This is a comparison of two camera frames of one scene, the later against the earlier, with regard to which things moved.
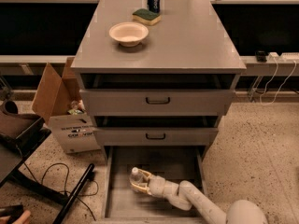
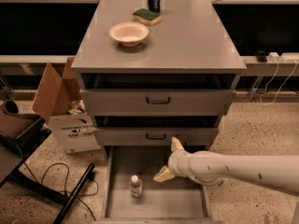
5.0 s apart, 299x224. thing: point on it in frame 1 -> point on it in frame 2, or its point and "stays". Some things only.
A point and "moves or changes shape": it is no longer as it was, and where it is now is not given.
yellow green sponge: [145, 17] stays
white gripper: [157, 184] -> [177, 162]
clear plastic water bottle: [137, 181] moves or changes shape
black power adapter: [261, 56] stays
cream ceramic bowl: [130, 35] stays
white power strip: [284, 57] stays
